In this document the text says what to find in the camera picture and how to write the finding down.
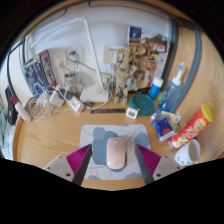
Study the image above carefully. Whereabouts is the white power strip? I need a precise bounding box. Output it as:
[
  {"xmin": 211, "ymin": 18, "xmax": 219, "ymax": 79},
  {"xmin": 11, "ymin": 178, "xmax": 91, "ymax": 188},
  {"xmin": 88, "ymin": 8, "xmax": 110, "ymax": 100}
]
[{"xmin": 59, "ymin": 87, "xmax": 85, "ymax": 113}]

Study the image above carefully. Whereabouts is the black ruler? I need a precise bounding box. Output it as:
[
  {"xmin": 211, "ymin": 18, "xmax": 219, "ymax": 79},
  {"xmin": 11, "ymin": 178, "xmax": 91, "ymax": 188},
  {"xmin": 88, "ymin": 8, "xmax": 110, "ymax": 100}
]
[{"xmin": 90, "ymin": 107, "xmax": 127, "ymax": 115}]

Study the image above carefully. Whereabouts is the white wall socket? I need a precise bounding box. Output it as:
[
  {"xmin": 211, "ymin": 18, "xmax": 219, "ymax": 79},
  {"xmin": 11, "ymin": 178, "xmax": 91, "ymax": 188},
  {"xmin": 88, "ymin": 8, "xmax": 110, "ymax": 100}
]
[
  {"xmin": 53, "ymin": 50, "xmax": 68, "ymax": 69},
  {"xmin": 66, "ymin": 47, "xmax": 85, "ymax": 66}
]

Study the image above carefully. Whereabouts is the white desk lamp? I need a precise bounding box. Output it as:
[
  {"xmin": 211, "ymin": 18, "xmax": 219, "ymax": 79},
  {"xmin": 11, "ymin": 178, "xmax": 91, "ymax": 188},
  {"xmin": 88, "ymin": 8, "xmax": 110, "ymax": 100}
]
[{"xmin": 29, "ymin": 15, "xmax": 112, "ymax": 104}]

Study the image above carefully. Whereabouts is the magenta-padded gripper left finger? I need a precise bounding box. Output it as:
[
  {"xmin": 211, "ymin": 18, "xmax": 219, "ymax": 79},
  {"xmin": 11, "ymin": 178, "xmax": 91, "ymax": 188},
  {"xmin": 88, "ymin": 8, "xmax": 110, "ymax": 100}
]
[{"xmin": 43, "ymin": 143, "xmax": 93, "ymax": 187}]

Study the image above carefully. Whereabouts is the colourful robot poster box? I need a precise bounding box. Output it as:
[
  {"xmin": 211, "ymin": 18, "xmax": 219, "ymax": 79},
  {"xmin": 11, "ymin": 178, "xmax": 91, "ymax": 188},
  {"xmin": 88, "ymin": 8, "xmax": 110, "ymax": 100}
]
[{"xmin": 127, "ymin": 25, "xmax": 172, "ymax": 94}]

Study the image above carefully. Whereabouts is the blue tissue pack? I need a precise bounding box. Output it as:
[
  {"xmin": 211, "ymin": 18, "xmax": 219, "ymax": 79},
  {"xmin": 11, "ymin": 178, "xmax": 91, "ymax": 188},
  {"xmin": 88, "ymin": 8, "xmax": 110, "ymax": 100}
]
[{"xmin": 150, "ymin": 113, "xmax": 176, "ymax": 142}]

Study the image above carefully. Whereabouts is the white wall panel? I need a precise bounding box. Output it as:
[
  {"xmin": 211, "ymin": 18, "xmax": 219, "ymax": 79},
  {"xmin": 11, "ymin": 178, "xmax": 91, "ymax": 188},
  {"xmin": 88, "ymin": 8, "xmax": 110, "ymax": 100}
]
[{"xmin": 103, "ymin": 45, "xmax": 118, "ymax": 64}]

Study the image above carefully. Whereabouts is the white mug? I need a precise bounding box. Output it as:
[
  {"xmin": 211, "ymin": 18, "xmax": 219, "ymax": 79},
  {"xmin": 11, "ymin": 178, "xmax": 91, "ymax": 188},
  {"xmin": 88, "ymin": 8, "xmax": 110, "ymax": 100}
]
[{"xmin": 174, "ymin": 138, "xmax": 202, "ymax": 167}]

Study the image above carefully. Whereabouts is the white power adapter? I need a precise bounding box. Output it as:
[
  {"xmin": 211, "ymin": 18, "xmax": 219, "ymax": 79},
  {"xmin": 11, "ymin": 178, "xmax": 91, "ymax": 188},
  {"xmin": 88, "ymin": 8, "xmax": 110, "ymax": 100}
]
[{"xmin": 49, "ymin": 89, "xmax": 66, "ymax": 108}]

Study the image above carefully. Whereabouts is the black bag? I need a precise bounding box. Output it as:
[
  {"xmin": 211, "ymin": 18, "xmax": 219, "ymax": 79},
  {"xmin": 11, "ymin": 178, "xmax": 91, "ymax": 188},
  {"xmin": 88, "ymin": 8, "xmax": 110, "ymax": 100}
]
[{"xmin": 4, "ymin": 85, "xmax": 19, "ymax": 126}]

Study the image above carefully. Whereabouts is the tan robot figure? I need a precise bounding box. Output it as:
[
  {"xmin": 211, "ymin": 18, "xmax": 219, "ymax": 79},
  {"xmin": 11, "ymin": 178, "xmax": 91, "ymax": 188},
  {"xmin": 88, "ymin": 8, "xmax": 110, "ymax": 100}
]
[{"xmin": 111, "ymin": 46, "xmax": 134, "ymax": 106}]

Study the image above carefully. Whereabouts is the pink computer mouse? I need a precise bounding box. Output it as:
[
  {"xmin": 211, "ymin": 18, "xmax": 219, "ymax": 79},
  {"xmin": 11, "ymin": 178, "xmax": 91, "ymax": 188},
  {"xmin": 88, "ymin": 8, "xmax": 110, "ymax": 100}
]
[{"xmin": 105, "ymin": 136, "xmax": 127, "ymax": 170}]

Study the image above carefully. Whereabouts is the small white clock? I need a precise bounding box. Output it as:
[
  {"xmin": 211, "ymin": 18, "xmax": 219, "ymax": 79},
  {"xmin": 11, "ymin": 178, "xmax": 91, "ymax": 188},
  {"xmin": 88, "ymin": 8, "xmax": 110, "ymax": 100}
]
[{"xmin": 125, "ymin": 106, "xmax": 139, "ymax": 120}]

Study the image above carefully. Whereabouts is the grey patterned mouse pad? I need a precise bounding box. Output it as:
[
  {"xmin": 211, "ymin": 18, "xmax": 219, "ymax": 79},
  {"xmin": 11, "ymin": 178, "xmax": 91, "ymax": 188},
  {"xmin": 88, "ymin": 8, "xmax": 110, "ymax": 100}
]
[{"xmin": 78, "ymin": 124, "xmax": 152, "ymax": 181}]

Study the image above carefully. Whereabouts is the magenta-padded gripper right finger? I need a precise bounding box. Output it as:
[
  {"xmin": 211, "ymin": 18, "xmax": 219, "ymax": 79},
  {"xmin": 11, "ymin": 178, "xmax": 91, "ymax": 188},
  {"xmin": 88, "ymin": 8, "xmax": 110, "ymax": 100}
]
[{"xmin": 134, "ymin": 143, "xmax": 185, "ymax": 185}]

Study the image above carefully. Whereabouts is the blue spray bottle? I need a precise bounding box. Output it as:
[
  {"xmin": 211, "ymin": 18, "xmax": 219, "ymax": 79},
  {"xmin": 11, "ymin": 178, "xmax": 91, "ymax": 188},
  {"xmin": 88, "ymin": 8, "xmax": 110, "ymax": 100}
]
[{"xmin": 158, "ymin": 62, "xmax": 185, "ymax": 113}]

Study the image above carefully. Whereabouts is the red chips tube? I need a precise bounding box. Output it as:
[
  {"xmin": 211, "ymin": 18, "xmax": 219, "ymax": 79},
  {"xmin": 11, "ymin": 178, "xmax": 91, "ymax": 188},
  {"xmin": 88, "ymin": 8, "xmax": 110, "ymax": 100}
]
[{"xmin": 169, "ymin": 102, "xmax": 214, "ymax": 150}]

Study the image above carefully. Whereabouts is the bed with blue bedding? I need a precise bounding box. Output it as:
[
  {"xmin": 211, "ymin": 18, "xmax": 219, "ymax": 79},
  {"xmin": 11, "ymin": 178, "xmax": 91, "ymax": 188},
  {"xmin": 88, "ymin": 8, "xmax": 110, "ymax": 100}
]
[{"xmin": 0, "ymin": 109, "xmax": 14, "ymax": 158}]

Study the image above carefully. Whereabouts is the teal bowl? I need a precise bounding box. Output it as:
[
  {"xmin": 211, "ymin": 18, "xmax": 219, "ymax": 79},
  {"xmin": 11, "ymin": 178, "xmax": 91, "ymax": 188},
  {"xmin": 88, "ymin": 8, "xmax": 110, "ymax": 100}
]
[{"xmin": 129, "ymin": 93, "xmax": 156, "ymax": 117}]

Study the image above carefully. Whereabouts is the blue robot model kit box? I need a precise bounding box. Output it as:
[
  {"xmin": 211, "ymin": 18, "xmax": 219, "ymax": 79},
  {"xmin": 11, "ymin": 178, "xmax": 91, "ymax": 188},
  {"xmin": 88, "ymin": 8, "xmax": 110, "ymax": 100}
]
[{"xmin": 23, "ymin": 49, "xmax": 58, "ymax": 98}]

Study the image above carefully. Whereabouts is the blue white-capped can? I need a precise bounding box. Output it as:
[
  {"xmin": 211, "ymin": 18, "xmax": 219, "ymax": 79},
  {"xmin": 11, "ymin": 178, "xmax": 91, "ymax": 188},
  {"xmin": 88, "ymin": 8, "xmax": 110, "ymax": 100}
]
[{"xmin": 148, "ymin": 77, "xmax": 164, "ymax": 100}]

